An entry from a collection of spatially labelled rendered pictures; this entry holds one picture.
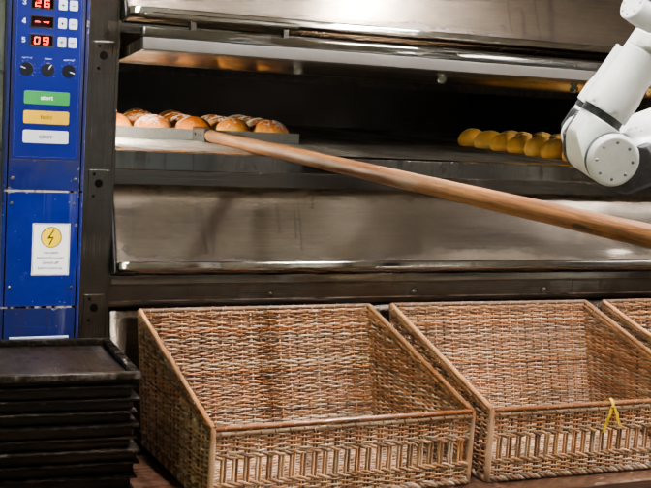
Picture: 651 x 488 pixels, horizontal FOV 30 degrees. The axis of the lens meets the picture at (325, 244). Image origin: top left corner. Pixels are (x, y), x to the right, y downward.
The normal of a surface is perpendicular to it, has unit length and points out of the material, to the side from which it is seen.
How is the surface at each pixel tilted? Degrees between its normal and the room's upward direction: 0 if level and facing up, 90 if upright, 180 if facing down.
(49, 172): 90
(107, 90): 90
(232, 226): 70
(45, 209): 90
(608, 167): 98
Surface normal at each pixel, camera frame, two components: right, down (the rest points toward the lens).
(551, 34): 0.41, -0.20
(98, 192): 0.41, 0.15
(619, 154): 0.12, 0.27
